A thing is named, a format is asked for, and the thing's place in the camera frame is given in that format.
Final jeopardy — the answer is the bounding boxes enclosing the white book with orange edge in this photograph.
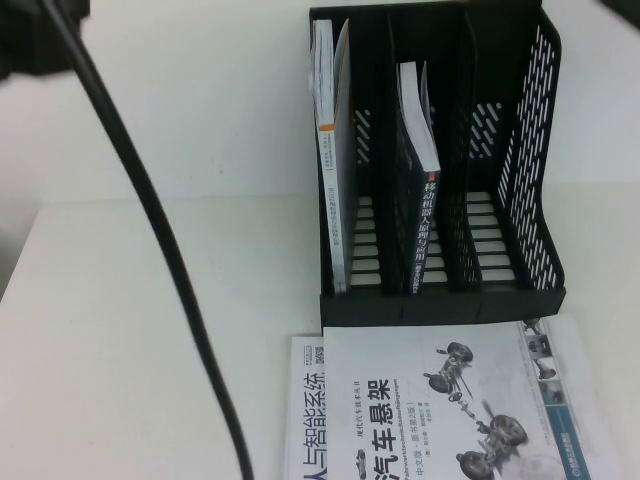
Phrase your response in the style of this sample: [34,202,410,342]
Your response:
[308,18,354,296]

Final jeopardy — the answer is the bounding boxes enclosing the dark blue robot book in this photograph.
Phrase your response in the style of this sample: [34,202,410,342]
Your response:
[396,60,442,296]

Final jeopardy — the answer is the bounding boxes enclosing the white car suspension book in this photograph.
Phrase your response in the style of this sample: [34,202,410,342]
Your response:
[322,314,601,480]

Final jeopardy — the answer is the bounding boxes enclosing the black plastic book stand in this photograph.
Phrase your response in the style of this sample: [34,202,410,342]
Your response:
[307,0,569,335]

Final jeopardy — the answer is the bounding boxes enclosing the white book large blue characters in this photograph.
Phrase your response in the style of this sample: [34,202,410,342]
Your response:
[283,334,327,480]

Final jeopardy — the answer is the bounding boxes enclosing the black left camera cable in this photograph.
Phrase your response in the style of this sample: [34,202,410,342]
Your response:
[37,0,256,480]

